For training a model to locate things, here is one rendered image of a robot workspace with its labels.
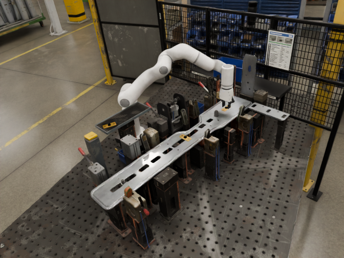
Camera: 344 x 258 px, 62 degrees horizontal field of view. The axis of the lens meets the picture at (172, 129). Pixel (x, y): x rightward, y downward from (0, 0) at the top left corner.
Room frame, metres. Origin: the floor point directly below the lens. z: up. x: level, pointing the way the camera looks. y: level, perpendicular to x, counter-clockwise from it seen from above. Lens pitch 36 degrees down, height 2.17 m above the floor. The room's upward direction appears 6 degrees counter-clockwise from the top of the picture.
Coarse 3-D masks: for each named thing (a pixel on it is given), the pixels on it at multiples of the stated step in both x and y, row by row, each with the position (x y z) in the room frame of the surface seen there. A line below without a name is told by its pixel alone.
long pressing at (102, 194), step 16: (208, 112) 1.81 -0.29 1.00; (224, 112) 1.79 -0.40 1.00; (192, 128) 1.62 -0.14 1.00; (160, 144) 1.48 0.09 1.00; (192, 144) 1.45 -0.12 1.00; (160, 160) 1.32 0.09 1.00; (112, 176) 1.22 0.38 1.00; (128, 176) 1.21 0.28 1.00; (144, 176) 1.20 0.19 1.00; (96, 192) 1.11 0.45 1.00; (112, 192) 1.10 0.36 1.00
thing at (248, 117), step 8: (240, 120) 1.65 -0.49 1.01; (248, 120) 1.60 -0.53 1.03; (240, 128) 1.65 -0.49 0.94; (248, 128) 1.60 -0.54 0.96; (240, 136) 1.65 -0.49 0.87; (248, 136) 1.63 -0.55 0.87; (240, 144) 1.64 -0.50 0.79; (248, 144) 1.62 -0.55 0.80; (240, 152) 1.64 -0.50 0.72; (248, 152) 1.61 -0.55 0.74
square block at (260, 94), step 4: (256, 92) 1.93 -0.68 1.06; (260, 92) 1.92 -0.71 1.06; (264, 92) 1.92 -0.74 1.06; (256, 96) 1.91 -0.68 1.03; (260, 96) 1.89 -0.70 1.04; (264, 96) 1.89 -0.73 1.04; (256, 100) 1.91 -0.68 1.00; (260, 100) 1.88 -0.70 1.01; (264, 100) 1.89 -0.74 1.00; (264, 104) 1.90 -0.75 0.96; (264, 116) 1.92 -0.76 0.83
